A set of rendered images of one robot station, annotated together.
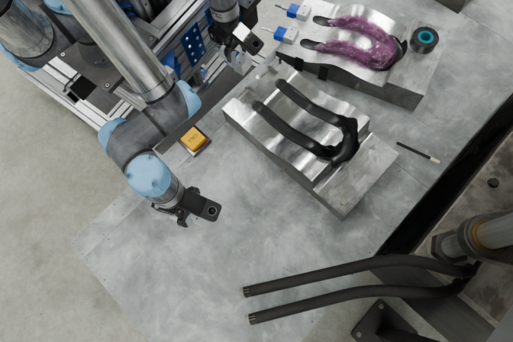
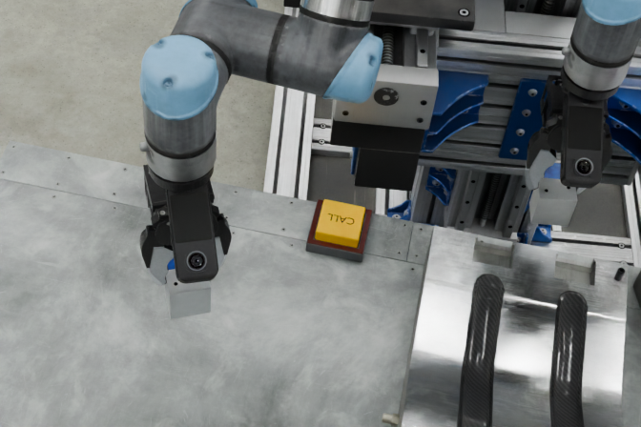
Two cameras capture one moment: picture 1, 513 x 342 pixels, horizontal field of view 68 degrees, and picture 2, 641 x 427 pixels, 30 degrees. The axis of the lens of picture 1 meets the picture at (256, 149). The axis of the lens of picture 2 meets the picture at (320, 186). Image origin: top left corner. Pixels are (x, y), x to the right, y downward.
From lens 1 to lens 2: 0.54 m
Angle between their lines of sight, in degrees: 26
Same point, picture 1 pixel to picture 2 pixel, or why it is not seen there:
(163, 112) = (301, 41)
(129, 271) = (12, 263)
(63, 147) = not seen: hidden behind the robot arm
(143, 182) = (160, 65)
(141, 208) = (144, 217)
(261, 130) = (441, 322)
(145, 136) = (243, 40)
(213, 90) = not seen: hidden behind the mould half
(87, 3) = not seen: outside the picture
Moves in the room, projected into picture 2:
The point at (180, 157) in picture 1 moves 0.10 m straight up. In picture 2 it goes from (289, 226) to (294, 181)
